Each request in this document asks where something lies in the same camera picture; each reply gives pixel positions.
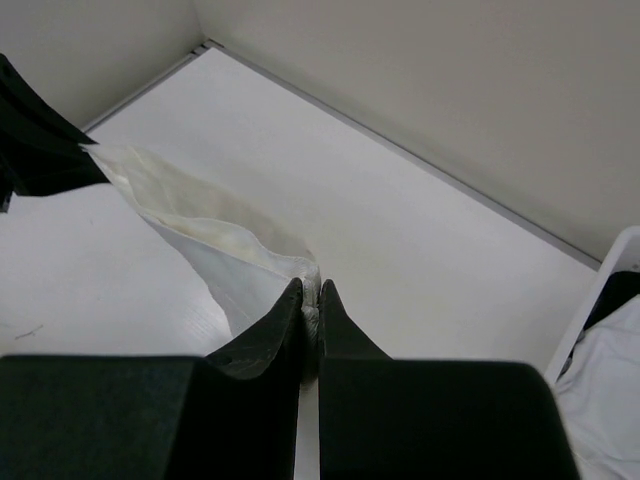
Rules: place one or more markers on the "black garment in basket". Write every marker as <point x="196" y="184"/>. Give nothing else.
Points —
<point x="619" y="288"/>

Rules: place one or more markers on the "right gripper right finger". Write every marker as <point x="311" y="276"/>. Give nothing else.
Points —
<point x="386" y="418"/>

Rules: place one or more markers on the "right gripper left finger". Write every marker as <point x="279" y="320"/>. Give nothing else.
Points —
<point x="229" y="415"/>

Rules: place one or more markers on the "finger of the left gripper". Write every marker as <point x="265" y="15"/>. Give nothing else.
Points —
<point x="42" y="154"/>

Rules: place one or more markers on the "white skirt in basket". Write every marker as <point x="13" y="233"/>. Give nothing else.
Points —
<point x="598" y="396"/>

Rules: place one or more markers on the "cream pleated skirt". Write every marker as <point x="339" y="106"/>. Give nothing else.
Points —
<point x="245" y="258"/>

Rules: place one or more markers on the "white plastic basket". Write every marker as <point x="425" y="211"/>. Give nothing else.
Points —
<point x="622" y="256"/>

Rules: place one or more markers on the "aluminium table edge rail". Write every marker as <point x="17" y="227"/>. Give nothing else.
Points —
<point x="425" y="162"/>

